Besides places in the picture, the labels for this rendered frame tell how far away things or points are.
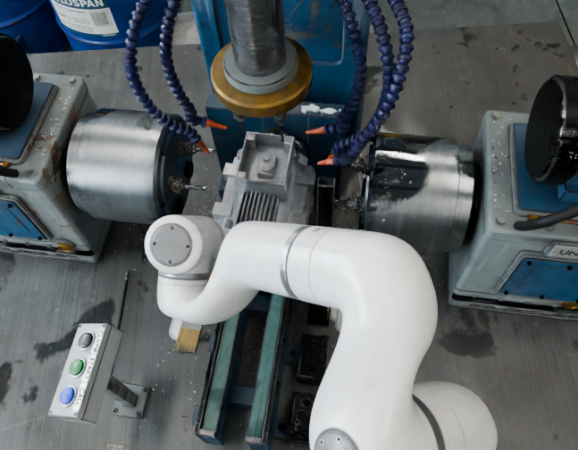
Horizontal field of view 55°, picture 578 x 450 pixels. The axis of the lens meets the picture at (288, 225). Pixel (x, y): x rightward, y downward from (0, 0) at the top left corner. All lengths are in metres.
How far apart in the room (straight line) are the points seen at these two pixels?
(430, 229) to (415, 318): 0.58
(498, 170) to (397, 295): 0.63
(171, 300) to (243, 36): 0.42
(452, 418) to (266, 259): 0.26
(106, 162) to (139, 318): 0.40
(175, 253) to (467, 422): 0.44
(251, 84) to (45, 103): 0.52
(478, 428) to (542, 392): 0.78
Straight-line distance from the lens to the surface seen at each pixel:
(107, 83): 1.83
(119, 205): 1.20
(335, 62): 1.24
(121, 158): 1.17
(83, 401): 1.06
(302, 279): 0.60
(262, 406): 1.15
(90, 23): 2.71
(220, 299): 0.74
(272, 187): 1.09
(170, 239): 0.79
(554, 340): 1.41
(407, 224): 1.09
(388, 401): 0.48
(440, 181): 1.09
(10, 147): 1.25
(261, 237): 0.66
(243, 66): 0.95
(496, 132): 1.18
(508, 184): 1.11
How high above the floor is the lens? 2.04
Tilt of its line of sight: 61 degrees down
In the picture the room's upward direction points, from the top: 5 degrees counter-clockwise
